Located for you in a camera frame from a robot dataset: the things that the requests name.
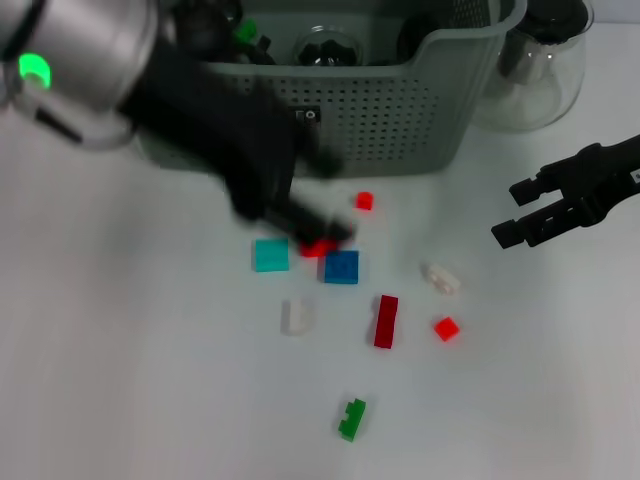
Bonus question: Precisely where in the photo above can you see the blue square building brick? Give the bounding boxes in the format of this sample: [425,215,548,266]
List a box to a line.
[323,249,360,285]

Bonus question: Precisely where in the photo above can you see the black round teapot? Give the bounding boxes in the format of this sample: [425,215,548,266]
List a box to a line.
[169,0,241,56]

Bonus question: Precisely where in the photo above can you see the glass teapot black lid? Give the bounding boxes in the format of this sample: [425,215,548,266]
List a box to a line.
[472,0,594,132]

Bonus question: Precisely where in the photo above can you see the teal square building brick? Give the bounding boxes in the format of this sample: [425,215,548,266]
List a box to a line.
[251,237,291,274]

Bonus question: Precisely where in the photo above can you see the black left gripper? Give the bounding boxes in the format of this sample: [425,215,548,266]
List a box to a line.
[122,47,356,244]

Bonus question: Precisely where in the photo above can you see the red sloped building brick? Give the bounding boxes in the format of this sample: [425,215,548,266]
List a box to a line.
[299,238,341,259]

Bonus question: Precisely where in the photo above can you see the green notched building brick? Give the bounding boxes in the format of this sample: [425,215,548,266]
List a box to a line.
[337,398,367,443]

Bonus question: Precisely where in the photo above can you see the grey perforated storage basket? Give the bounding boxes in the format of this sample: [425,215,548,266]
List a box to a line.
[134,0,529,177]

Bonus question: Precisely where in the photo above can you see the dark red long brick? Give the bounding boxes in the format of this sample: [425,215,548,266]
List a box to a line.
[373,294,400,349]

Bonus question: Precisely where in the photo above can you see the green rectangular building brick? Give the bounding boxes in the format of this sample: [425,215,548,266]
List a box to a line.
[232,18,259,44]

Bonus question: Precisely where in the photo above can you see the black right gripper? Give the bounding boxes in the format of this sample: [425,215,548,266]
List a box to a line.
[492,134,640,250]

